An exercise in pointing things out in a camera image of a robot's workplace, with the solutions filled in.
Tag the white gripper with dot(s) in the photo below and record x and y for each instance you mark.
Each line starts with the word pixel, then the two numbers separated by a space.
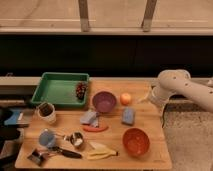
pixel 157 96

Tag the red chili pepper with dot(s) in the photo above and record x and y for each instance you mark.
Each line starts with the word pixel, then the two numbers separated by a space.
pixel 89 128

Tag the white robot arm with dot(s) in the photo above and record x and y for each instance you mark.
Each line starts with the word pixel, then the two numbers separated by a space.
pixel 178 82

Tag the orange peach fruit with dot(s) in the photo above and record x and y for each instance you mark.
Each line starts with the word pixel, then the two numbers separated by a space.
pixel 125 98

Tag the blue sponge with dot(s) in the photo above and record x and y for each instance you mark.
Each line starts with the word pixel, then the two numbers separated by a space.
pixel 128 116

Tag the orange bowl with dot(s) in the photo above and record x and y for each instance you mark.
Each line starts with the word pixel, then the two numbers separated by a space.
pixel 136 142

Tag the purple bowl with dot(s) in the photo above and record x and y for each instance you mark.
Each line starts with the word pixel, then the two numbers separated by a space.
pixel 104 101

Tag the grey blue cloth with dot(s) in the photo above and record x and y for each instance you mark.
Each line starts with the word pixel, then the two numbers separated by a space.
pixel 90 118

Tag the dark grape bunch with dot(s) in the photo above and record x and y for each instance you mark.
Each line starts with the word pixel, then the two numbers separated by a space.
pixel 81 89

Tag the yellow banana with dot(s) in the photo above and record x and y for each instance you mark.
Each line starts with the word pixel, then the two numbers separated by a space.
pixel 100 151

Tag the metal measuring cup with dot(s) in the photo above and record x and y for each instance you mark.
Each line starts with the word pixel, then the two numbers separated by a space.
pixel 76 139

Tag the green plastic tray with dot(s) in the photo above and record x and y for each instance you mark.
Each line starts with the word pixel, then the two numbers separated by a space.
pixel 59 89

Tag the white mug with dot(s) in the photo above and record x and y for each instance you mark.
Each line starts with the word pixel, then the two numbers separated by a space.
pixel 46 111

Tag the blue measuring cup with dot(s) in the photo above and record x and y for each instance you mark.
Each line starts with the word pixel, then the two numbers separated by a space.
pixel 47 139

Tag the small dark metal clip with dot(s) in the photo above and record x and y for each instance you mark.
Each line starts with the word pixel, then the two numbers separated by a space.
pixel 38 157

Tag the blue box on left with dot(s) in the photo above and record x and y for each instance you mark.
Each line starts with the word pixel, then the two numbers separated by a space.
pixel 20 117

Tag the black handled utensil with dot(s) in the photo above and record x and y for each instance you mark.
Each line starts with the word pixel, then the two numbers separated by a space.
pixel 66 153

